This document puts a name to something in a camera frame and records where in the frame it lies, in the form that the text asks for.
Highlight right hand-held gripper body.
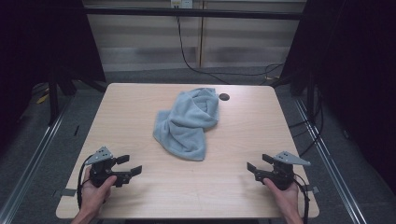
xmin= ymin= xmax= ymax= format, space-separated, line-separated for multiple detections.
xmin=255 ymin=150 xmax=311 ymax=191

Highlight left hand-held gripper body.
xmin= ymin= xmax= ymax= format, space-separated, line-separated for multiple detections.
xmin=84 ymin=146 xmax=132 ymax=189

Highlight light blue towel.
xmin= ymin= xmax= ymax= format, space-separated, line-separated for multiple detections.
xmin=152 ymin=87 xmax=220 ymax=162

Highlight person's right hand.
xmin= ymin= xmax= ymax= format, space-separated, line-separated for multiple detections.
xmin=262 ymin=177 xmax=302 ymax=216

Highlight person's left hand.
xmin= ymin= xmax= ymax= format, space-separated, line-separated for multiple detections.
xmin=79 ymin=167 xmax=118 ymax=216

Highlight grey tape piece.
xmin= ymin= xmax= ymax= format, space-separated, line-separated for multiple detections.
xmin=303 ymin=185 xmax=321 ymax=195
xmin=60 ymin=188 xmax=78 ymax=198

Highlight black metal stand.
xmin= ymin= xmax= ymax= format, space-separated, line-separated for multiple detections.
xmin=47 ymin=71 xmax=61 ymax=126

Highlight yellow floor object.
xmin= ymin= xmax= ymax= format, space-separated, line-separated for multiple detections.
xmin=35 ymin=92 xmax=50 ymax=105

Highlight black curtain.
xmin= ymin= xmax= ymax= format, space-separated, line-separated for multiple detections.
xmin=281 ymin=0 xmax=396 ymax=194
xmin=0 ymin=0 xmax=106 ymax=150

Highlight black horizontal metal bar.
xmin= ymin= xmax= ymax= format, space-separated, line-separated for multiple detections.
xmin=83 ymin=7 xmax=304 ymax=21

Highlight left hand-held gripper cable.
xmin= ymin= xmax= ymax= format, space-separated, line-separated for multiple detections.
xmin=76 ymin=154 xmax=94 ymax=210

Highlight hand-held gripper cable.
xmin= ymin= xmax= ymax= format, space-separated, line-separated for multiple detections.
xmin=76 ymin=154 xmax=94 ymax=210
xmin=292 ymin=173 xmax=311 ymax=224

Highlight right hand-held gripper cable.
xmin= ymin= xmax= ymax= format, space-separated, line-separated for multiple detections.
xmin=292 ymin=173 xmax=311 ymax=224

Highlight metal floor rail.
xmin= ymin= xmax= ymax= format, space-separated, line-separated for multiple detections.
xmin=0 ymin=92 xmax=77 ymax=224
xmin=293 ymin=97 xmax=369 ymax=224

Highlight black floor cables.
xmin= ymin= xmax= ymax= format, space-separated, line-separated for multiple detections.
xmin=288 ymin=92 xmax=325 ymax=157

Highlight black wall cable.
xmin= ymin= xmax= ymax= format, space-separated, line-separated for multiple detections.
xmin=176 ymin=15 xmax=285 ymax=86

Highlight wooden wall strip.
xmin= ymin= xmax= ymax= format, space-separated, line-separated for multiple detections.
xmin=198 ymin=1 xmax=205 ymax=68

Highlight white wall outlet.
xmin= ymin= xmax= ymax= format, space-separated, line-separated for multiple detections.
xmin=170 ymin=0 xmax=194 ymax=9

